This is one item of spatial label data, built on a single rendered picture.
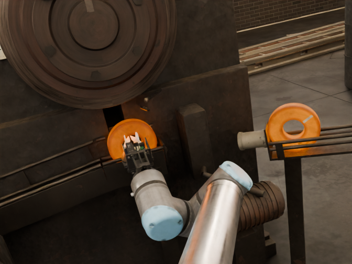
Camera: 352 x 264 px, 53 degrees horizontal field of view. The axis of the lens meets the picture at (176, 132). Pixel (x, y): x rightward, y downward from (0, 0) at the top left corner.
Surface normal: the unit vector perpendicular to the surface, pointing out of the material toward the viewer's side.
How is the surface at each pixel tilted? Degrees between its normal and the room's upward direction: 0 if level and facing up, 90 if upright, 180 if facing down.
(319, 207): 0
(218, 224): 26
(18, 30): 90
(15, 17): 90
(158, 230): 105
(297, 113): 90
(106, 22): 90
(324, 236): 0
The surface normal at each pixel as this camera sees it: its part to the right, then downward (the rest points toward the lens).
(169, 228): 0.25, 0.56
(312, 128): -0.31, 0.42
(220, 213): 0.25, -0.91
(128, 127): 0.26, 0.33
